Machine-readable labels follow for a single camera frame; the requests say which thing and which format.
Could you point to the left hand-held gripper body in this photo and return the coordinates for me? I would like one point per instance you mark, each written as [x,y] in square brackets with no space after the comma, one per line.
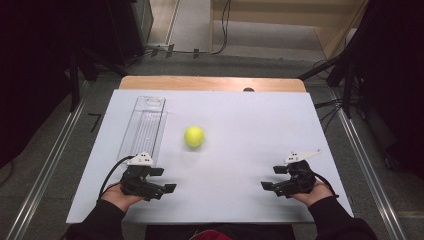
[136,185]

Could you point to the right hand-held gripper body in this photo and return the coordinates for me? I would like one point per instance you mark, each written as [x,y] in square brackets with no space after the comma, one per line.
[300,181]

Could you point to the clear plastic ball container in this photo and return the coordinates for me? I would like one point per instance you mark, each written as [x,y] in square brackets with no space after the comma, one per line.
[143,126]

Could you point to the yellow tennis ball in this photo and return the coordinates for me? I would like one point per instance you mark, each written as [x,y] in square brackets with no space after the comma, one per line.
[194,136]

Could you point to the person's right hand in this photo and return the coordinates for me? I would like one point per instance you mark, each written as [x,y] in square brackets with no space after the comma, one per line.
[316,196]

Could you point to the person's left hand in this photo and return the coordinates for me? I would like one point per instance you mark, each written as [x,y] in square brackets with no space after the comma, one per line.
[116,198]

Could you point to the white board table cover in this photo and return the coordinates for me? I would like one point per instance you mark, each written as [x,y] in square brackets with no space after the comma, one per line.
[240,150]

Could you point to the wooden table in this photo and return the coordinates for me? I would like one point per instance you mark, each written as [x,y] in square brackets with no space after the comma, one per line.
[200,83]

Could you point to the black tripod stand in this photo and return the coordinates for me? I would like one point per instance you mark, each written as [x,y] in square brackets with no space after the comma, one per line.
[75,83]
[348,86]

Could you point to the black cabinet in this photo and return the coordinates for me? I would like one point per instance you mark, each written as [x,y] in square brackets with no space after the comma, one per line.
[133,30]

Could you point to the light wooden shelf unit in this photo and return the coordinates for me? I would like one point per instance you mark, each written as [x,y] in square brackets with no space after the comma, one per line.
[330,33]

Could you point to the metal floor rail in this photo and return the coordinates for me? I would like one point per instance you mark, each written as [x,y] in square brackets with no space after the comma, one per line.
[370,173]
[46,166]

